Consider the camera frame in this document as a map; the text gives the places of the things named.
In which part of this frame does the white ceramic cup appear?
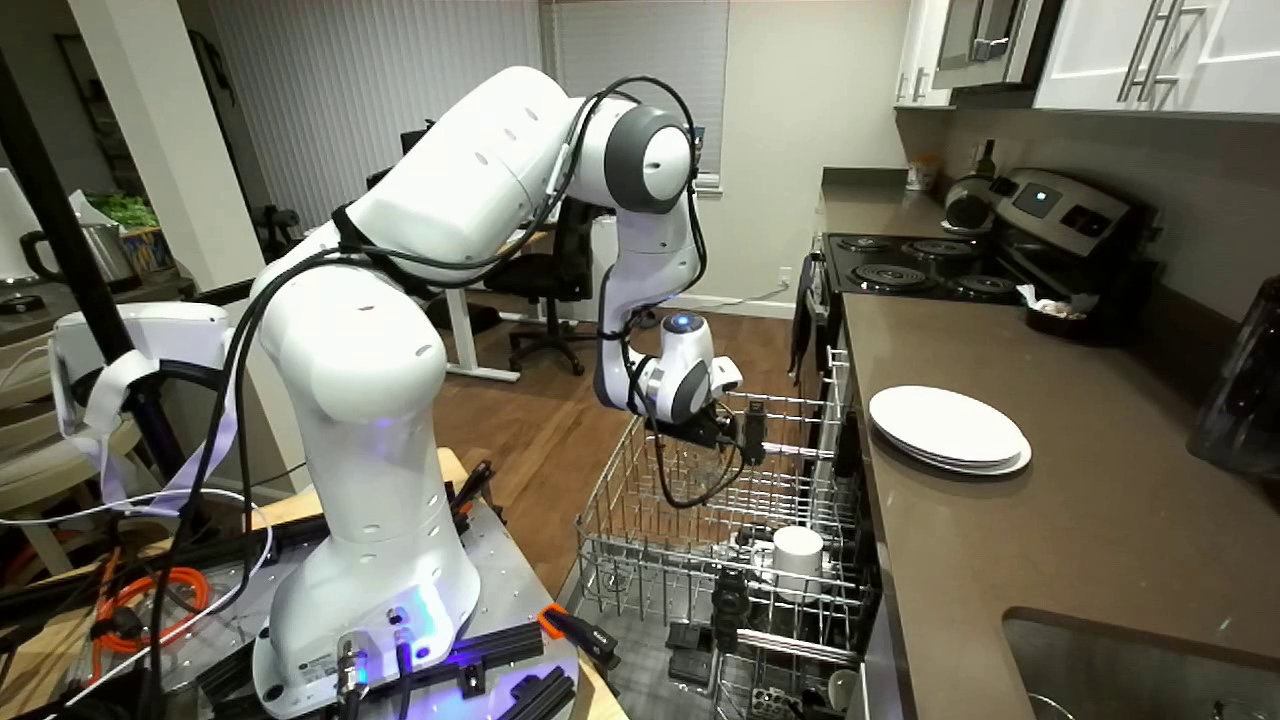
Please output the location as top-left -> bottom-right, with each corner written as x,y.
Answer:
767,523 -> 831,582

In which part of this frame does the white wall cabinet with handles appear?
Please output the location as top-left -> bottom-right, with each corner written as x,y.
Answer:
1031,0 -> 1280,115

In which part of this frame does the white window blind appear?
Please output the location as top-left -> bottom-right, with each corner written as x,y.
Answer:
542,0 -> 735,191

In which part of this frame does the black clamp with orange handle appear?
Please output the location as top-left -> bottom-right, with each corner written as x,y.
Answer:
538,599 -> 624,674

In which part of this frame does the black kettle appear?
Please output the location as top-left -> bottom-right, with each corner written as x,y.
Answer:
936,135 -> 1018,238

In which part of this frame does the black stand pole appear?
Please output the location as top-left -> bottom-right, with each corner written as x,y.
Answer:
0,51 -> 193,484

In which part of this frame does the black office chair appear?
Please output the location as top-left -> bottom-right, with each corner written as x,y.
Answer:
486,196 -> 608,378

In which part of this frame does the white dinner plate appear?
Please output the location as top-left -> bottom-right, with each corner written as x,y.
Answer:
876,424 -> 1036,481
868,379 -> 1028,470

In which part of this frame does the wire dishwasher rack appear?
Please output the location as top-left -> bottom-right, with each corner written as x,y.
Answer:
569,349 -> 886,674

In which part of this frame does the black countertop appliance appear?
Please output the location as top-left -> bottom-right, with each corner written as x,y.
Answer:
1189,272 -> 1280,484

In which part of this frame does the black rack rail cap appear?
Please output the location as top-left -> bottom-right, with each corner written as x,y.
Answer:
742,400 -> 771,470
708,574 -> 751,651

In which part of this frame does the narrow white wall cabinet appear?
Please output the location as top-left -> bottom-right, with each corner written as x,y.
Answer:
893,0 -> 959,114

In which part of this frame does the orange coiled cord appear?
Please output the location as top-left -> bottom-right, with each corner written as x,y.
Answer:
90,564 -> 217,662

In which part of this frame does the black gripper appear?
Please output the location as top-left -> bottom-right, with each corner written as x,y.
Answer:
643,400 -> 750,457

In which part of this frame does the stainless kitchen sink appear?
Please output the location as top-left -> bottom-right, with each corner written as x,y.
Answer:
1000,604 -> 1280,720

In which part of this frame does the metal robot base table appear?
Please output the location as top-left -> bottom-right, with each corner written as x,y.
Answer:
0,444 -> 632,720

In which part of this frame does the stainless microwave oven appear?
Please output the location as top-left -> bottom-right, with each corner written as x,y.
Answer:
934,0 -> 1071,96

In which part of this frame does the white plastic chair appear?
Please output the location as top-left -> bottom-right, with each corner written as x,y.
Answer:
48,295 -> 250,521

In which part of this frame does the black stainless kitchen stove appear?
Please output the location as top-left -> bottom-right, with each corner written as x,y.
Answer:
796,163 -> 1159,393

